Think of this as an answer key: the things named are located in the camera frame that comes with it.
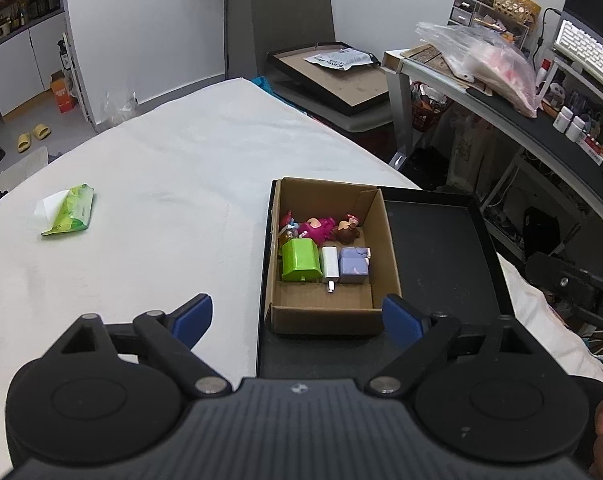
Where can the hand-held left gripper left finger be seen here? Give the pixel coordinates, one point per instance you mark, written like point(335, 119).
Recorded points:
point(194, 316)

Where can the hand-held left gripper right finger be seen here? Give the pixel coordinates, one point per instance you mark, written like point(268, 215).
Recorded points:
point(399, 317)

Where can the black tray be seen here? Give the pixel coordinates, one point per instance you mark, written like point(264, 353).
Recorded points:
point(431, 260)

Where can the lavender toy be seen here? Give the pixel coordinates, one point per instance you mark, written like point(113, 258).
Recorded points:
point(354, 265)

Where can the brown cardboard box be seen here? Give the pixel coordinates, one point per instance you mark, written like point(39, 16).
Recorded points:
point(326, 300)

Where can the white charger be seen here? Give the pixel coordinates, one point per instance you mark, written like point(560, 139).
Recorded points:
point(330, 262)

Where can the brown bear figurine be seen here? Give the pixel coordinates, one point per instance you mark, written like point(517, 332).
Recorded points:
point(346, 234)

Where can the pink figurine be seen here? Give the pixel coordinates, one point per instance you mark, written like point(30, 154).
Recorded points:
point(319, 227)

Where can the blue hippo figurine red hair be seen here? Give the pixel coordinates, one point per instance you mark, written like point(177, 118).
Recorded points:
point(285, 222)

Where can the black box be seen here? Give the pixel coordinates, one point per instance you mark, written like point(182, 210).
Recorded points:
point(541, 230)

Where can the green block toy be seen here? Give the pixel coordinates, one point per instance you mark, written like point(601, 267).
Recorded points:
point(301, 257)

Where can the red box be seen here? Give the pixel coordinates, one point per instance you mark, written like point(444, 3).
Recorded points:
point(592, 150)

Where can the black desk mat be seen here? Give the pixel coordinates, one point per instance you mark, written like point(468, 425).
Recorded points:
point(546, 145)

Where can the black bag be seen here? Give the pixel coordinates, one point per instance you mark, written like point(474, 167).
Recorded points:
point(424, 170)

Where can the green wipes packet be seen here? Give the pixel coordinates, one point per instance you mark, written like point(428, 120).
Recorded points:
point(71, 210)

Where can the white tote bag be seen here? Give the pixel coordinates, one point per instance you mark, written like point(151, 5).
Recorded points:
point(466, 155)

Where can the reddish wicker basket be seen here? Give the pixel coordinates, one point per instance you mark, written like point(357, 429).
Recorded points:
point(426, 115)

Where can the grey desk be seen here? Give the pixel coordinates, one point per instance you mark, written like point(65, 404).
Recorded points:
point(399, 105)

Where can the clear plastic wrap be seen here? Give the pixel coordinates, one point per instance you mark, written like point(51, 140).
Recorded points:
point(121, 107)

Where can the white bottle red cap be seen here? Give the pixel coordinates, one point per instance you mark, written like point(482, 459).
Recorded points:
point(543, 72)

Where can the grey rug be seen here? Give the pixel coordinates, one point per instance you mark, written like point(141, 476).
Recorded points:
point(16, 167)

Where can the white keyboard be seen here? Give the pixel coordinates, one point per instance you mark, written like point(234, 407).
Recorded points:
point(586, 52)

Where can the yellow slipper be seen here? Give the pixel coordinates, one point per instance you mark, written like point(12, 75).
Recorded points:
point(42, 132)
point(24, 142)

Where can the teal cloth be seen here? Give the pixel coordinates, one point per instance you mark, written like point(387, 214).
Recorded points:
point(262, 85)

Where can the clear plastic bag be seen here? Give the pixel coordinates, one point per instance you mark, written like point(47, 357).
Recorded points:
point(491, 65)

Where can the orange box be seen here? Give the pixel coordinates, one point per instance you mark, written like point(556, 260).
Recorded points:
point(64, 95)

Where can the brown board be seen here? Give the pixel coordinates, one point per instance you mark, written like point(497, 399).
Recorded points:
point(426, 57)

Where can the white printed packet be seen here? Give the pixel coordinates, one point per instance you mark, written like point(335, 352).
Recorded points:
point(339, 58)

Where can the bamboo basket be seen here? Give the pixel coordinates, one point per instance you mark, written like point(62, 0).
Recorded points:
point(516, 5)

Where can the clear drawer organizer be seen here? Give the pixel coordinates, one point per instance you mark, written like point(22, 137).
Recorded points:
point(469, 10)

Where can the white cabinet with shelves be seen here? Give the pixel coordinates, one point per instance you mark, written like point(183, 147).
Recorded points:
point(26, 65)

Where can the grey chair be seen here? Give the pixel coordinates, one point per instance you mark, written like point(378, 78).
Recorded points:
point(291, 15)

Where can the black picture frame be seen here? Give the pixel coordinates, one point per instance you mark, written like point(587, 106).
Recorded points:
point(341, 90)

